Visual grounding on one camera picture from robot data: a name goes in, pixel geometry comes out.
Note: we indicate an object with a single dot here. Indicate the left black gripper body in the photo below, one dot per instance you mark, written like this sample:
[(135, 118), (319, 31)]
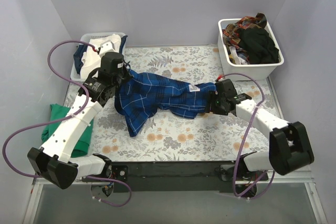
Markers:
[(123, 74)]

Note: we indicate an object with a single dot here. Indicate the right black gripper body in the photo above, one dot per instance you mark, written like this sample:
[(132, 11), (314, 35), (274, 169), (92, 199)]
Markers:
[(212, 102)]

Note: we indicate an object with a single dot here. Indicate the blue plaid long sleeve shirt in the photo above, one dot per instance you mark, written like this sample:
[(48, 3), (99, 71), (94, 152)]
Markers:
[(140, 98)]

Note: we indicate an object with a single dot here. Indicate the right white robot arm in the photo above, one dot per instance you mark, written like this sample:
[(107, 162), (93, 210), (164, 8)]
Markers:
[(289, 145)]

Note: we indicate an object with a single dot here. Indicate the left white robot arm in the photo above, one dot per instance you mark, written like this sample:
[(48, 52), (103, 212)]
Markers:
[(53, 160)]

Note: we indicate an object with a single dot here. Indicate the white crumpled garment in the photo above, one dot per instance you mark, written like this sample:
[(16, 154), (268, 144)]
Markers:
[(237, 58)]

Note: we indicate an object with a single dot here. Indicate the white slotted laundry basket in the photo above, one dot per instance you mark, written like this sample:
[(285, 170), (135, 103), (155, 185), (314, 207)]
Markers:
[(78, 56)]

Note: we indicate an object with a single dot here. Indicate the folded navy shirt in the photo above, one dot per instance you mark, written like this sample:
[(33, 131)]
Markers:
[(77, 58)]

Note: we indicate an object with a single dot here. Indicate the floral patterned table mat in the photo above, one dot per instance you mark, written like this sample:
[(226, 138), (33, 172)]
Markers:
[(165, 136)]

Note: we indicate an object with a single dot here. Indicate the white plastic bin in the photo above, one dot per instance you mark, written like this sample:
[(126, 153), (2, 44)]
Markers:
[(258, 71)]

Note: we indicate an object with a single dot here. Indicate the brown plaid crumpled shirt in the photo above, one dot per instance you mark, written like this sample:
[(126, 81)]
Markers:
[(231, 32)]

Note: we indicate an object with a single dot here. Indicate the black crumpled shirt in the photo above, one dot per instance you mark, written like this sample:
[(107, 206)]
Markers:
[(259, 46)]

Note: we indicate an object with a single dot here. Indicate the folded green shirt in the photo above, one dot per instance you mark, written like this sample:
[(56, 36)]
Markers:
[(81, 147)]

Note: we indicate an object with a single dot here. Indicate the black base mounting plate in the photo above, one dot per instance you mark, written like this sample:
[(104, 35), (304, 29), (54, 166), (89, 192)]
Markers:
[(175, 176)]

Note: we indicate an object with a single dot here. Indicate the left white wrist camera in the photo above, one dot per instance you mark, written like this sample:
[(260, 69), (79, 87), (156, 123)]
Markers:
[(106, 47)]

